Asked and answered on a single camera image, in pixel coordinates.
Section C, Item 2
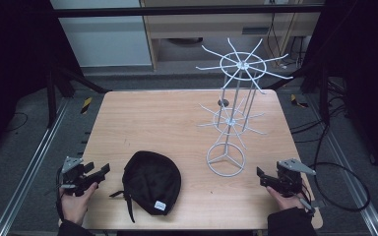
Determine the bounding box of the person's right hand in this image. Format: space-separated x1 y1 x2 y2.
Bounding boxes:
265 185 307 211

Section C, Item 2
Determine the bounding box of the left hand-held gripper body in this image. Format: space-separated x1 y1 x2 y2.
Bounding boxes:
59 155 95 198

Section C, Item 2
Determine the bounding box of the yellow black striped marker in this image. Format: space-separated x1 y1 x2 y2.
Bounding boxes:
289 93 309 109
80 96 94 115

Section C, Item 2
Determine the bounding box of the white wire hanging rack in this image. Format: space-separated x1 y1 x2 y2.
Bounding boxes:
195 36 294 178

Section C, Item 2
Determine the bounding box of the black looped cable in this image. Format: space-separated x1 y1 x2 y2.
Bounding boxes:
308 124 372 213

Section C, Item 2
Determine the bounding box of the grey cable plug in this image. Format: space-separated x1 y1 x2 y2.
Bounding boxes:
295 192 327 215

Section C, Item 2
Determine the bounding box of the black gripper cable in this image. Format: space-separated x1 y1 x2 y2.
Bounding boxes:
55 166 66 221

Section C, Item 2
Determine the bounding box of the white cabinet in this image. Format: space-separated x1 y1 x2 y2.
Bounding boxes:
49 0 154 69

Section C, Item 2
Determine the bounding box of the black cap with white label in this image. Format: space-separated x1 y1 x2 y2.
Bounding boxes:
109 149 182 224

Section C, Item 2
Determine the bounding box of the light wooden desk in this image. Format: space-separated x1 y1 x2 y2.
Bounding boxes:
139 0 326 72

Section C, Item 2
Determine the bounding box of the person's left hand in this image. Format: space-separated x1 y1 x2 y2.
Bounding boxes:
59 182 99 227

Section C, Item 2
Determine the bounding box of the black horizontal frame bar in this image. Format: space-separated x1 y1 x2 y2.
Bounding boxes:
50 4 325 19

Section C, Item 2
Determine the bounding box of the aluminium floor rail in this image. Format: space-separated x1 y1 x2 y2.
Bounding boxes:
306 94 378 236
0 97 71 236

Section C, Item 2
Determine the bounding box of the black metal stand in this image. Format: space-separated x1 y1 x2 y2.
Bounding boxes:
265 62 331 126
45 62 111 129

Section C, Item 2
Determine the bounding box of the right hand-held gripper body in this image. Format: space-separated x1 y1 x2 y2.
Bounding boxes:
275 158 317 199

